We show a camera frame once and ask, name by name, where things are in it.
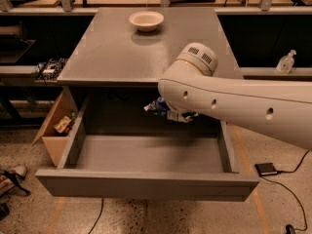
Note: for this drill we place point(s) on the blue chip bag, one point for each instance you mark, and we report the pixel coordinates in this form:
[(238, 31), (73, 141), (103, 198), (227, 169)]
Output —
[(159, 107)]

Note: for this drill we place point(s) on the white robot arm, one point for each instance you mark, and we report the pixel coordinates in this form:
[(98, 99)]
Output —
[(278, 109)]

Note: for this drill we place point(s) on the grey cabinet with top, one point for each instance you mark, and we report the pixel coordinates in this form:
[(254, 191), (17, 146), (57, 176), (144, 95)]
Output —
[(113, 57)]

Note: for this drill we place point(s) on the open grey top drawer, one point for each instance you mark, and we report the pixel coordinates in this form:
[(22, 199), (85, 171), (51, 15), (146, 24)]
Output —
[(117, 150)]

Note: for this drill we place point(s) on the white paper bowl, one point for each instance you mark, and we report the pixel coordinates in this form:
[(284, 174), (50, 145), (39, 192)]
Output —
[(146, 21)]

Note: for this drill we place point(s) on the small item in box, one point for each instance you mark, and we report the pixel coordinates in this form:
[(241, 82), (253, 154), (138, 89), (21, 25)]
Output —
[(64, 126)]

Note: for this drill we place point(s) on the open cardboard box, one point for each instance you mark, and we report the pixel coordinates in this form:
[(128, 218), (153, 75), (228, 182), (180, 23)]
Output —
[(53, 142)]

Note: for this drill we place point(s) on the black white patterned notebook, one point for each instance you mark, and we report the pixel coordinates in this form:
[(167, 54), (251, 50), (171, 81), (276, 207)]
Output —
[(50, 70)]

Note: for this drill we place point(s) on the black foot pedal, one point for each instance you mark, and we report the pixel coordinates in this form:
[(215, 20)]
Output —
[(266, 169)]

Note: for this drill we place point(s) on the clear hand sanitizer bottle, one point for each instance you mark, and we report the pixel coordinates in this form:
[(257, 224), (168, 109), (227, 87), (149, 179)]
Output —
[(285, 64)]

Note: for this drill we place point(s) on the white and orange shoe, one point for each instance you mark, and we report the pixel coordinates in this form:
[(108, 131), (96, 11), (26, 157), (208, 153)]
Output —
[(12, 178)]

